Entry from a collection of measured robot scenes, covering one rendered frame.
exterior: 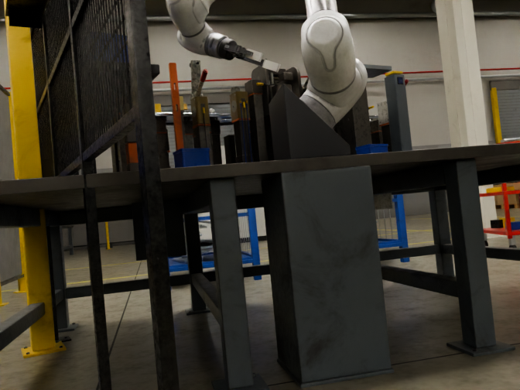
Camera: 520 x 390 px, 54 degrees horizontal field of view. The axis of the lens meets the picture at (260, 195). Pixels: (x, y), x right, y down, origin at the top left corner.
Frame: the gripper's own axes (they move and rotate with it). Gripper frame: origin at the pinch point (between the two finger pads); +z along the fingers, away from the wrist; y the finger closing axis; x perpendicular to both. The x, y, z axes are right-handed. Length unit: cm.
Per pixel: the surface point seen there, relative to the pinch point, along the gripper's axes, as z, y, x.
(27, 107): -113, 2, -54
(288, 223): 38, 17, -46
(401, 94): 24, -85, 16
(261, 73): -22.9, -35.2, -1.4
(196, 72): -41.1, -15.9, -11.2
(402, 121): 30, -84, 4
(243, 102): -21.1, -27.1, -15.9
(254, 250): -79, -213, -122
